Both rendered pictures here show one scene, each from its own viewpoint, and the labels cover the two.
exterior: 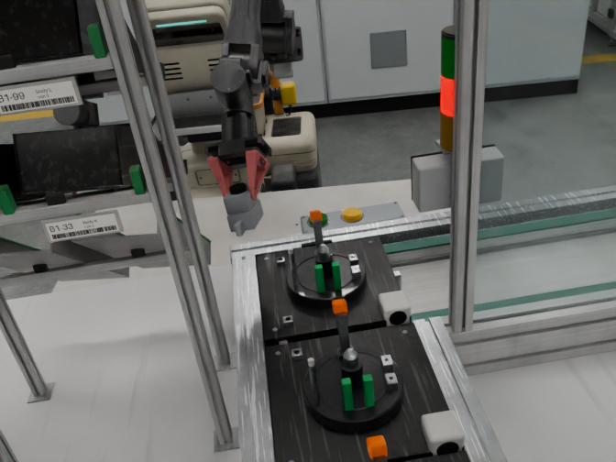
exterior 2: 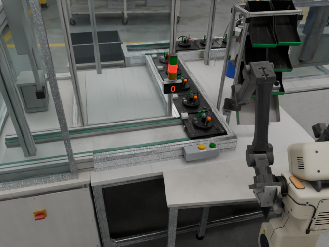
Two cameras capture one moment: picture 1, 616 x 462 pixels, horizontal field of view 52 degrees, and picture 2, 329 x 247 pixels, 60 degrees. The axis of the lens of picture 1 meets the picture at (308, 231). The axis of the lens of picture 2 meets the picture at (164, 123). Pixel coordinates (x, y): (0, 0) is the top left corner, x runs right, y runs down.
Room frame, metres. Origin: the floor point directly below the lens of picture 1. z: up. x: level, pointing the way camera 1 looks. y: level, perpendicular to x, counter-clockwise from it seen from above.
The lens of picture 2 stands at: (2.31, -0.57, 2.10)
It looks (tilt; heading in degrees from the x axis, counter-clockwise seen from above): 37 degrees down; 169
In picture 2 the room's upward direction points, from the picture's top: 2 degrees clockwise
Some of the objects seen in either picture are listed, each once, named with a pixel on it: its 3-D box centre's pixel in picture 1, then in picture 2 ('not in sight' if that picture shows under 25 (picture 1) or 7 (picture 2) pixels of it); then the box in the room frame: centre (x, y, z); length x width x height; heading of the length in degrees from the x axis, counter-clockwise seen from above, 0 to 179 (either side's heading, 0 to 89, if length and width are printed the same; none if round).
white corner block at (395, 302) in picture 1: (394, 309); (184, 116); (0.78, -0.12, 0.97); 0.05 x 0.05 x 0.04; 3
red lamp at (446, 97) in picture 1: (459, 92); (173, 67); (0.76, -0.22, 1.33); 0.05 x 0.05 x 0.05
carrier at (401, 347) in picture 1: (352, 369); (191, 97); (0.61, -0.04, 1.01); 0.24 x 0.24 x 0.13; 3
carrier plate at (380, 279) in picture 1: (326, 286); (202, 124); (0.87, -0.02, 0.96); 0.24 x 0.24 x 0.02; 3
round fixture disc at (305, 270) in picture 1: (325, 278); (202, 122); (0.87, -0.02, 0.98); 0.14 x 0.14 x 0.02
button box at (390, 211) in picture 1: (353, 228); (200, 151); (1.09, -0.09, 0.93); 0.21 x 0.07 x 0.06; 93
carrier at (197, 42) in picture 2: not in sight; (207, 39); (-0.50, 0.43, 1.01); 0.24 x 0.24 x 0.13; 3
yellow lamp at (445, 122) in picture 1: (458, 127); (172, 74); (0.76, -0.22, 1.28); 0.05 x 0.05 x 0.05
